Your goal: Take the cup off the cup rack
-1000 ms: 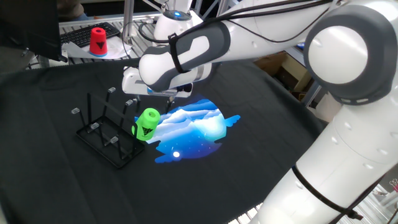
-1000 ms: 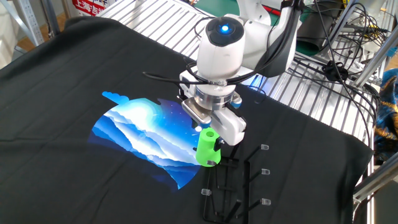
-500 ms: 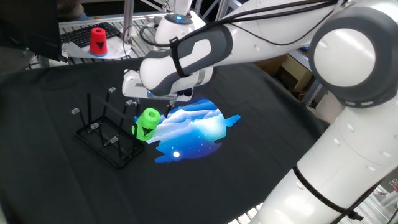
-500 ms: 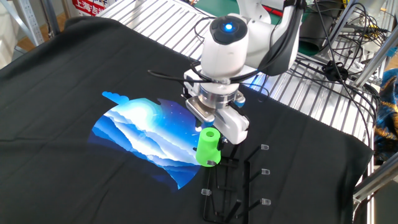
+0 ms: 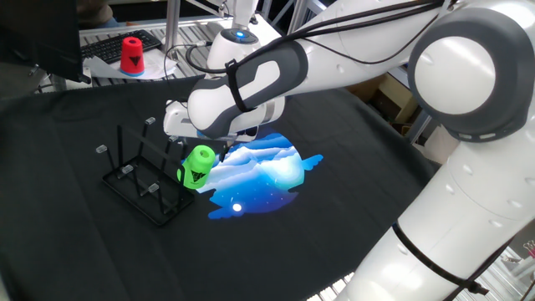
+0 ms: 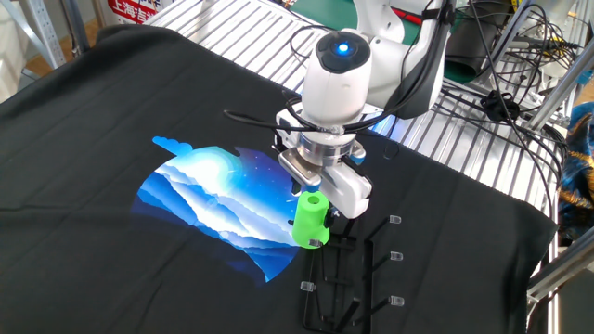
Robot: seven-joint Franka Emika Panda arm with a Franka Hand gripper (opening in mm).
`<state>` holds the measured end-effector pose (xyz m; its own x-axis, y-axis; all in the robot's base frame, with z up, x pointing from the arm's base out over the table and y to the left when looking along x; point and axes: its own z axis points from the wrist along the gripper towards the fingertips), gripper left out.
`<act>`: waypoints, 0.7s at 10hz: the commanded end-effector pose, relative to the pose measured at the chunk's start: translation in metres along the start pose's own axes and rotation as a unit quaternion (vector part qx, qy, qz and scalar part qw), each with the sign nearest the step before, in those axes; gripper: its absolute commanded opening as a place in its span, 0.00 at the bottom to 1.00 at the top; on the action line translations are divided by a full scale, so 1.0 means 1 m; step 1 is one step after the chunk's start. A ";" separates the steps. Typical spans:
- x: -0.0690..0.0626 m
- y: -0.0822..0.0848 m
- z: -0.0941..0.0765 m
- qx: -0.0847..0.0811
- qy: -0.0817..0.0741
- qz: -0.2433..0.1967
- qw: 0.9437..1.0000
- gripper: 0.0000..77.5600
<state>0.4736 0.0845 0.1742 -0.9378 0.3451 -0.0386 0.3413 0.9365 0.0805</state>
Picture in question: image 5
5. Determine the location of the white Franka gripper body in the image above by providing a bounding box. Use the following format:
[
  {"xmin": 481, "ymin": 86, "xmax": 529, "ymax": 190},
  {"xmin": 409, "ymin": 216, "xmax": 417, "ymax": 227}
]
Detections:
[{"xmin": 162, "ymin": 99, "xmax": 260, "ymax": 144}]

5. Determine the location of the green plastic cup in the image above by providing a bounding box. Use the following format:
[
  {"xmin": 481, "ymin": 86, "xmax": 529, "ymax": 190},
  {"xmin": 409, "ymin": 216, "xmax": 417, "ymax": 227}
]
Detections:
[{"xmin": 176, "ymin": 144, "xmax": 217, "ymax": 191}]

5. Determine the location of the red plastic cup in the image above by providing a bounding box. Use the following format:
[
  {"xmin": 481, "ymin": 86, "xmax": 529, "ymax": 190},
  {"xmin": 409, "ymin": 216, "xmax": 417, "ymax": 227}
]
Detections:
[{"xmin": 119, "ymin": 36, "xmax": 146, "ymax": 78}]

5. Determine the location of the white paper sheet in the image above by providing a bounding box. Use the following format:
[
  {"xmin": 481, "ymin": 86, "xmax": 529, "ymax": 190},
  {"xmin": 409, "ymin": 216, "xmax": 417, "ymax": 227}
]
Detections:
[{"xmin": 82, "ymin": 48, "xmax": 180, "ymax": 81}]

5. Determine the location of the black computer keyboard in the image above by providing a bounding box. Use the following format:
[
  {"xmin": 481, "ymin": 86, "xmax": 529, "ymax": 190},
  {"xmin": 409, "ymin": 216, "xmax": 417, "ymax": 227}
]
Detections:
[{"xmin": 79, "ymin": 28, "xmax": 163, "ymax": 65}]

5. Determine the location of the black computer monitor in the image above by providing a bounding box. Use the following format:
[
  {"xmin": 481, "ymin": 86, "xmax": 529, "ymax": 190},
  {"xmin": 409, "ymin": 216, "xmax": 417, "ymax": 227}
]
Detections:
[{"xmin": 0, "ymin": 0, "xmax": 92, "ymax": 84}]

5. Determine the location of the black cloth with blue print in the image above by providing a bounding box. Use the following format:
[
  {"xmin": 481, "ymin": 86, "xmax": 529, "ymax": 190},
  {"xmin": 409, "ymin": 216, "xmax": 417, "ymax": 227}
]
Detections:
[{"xmin": 0, "ymin": 76, "xmax": 438, "ymax": 301}]

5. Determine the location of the brown cardboard box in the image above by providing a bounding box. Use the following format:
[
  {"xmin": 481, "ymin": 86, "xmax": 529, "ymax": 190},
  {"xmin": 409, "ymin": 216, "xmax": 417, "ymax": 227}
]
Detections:
[{"xmin": 365, "ymin": 73, "xmax": 420, "ymax": 126}]

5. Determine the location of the looped black cable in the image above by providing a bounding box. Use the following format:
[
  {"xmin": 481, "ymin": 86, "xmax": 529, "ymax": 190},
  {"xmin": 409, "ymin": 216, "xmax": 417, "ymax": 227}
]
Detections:
[{"xmin": 163, "ymin": 40, "xmax": 219, "ymax": 91}]

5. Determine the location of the black wire cup rack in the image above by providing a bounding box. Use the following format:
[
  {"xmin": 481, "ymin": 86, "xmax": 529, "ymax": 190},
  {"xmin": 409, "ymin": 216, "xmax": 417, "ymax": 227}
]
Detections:
[{"xmin": 94, "ymin": 116, "xmax": 196, "ymax": 227}]

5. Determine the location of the upright aluminium frame post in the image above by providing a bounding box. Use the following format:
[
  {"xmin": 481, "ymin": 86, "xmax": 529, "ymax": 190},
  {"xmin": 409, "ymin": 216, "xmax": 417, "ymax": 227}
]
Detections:
[{"xmin": 164, "ymin": 0, "xmax": 182, "ymax": 54}]

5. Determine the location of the black cable bundle along arm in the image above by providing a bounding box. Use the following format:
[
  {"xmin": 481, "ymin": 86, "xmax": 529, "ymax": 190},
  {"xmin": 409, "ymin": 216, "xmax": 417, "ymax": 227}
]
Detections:
[{"xmin": 224, "ymin": 0, "xmax": 446, "ymax": 73}]

